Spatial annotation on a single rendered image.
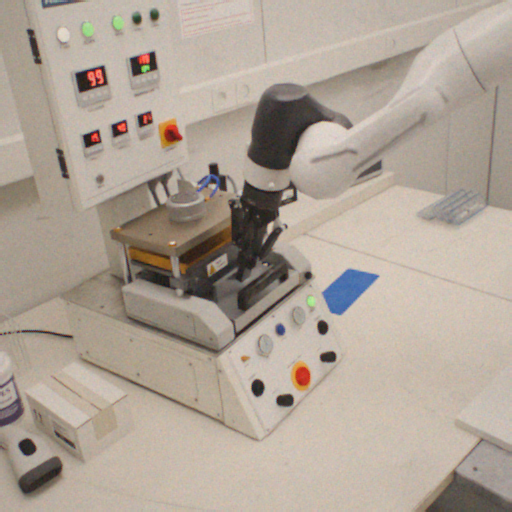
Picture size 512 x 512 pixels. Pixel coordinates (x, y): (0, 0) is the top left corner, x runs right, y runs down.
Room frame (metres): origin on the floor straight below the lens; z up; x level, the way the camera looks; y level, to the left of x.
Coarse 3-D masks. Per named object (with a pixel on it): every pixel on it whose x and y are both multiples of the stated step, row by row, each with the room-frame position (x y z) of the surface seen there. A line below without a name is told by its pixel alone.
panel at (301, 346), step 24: (312, 288) 1.24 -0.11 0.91; (288, 312) 1.16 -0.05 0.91; (312, 312) 1.20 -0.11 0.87; (288, 336) 1.13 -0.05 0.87; (312, 336) 1.17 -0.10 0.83; (240, 360) 1.02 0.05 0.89; (264, 360) 1.06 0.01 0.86; (288, 360) 1.09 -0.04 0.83; (312, 360) 1.13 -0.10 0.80; (336, 360) 1.17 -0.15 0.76; (264, 384) 1.03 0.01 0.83; (288, 384) 1.06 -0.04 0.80; (312, 384) 1.10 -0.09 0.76; (264, 408) 0.99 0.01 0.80; (288, 408) 1.03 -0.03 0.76
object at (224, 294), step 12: (228, 276) 1.15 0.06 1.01; (252, 276) 1.21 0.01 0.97; (216, 288) 1.12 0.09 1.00; (228, 288) 1.15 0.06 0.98; (240, 288) 1.17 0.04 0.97; (276, 288) 1.16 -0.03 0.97; (288, 288) 1.19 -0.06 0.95; (216, 300) 1.12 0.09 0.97; (228, 300) 1.12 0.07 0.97; (252, 300) 1.12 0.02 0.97; (264, 300) 1.12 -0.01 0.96; (276, 300) 1.15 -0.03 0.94; (228, 312) 1.08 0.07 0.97; (240, 312) 1.07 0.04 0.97; (252, 312) 1.09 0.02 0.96; (240, 324) 1.06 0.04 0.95
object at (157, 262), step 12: (228, 228) 1.28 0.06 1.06; (204, 240) 1.23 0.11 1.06; (216, 240) 1.22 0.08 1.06; (228, 240) 1.22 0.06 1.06; (132, 252) 1.22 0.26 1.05; (144, 252) 1.20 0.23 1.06; (156, 252) 1.19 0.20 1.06; (192, 252) 1.18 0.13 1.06; (204, 252) 1.17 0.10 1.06; (144, 264) 1.20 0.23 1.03; (156, 264) 1.18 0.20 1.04; (168, 264) 1.16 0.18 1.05; (180, 264) 1.14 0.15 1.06; (192, 264) 1.13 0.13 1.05
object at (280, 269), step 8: (280, 264) 1.18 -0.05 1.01; (264, 272) 1.15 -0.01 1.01; (272, 272) 1.15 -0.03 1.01; (280, 272) 1.17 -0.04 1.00; (256, 280) 1.12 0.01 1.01; (264, 280) 1.13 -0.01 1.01; (272, 280) 1.15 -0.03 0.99; (248, 288) 1.09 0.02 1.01; (256, 288) 1.11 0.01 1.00; (264, 288) 1.13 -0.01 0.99; (240, 296) 1.08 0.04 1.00; (248, 296) 1.08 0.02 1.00; (240, 304) 1.08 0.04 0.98; (248, 304) 1.08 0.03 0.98
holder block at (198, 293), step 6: (234, 264) 1.23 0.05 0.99; (228, 270) 1.22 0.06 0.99; (138, 276) 1.22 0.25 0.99; (144, 276) 1.22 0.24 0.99; (150, 276) 1.21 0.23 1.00; (168, 276) 1.20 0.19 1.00; (216, 276) 1.19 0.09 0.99; (222, 276) 1.20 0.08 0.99; (150, 282) 1.20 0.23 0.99; (156, 282) 1.19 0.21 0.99; (162, 282) 1.18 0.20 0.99; (168, 282) 1.18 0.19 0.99; (210, 282) 1.17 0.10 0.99; (174, 288) 1.16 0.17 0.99; (204, 288) 1.15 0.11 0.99; (210, 288) 1.17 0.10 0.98; (192, 294) 1.13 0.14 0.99; (198, 294) 1.14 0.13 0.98; (204, 294) 1.15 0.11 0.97
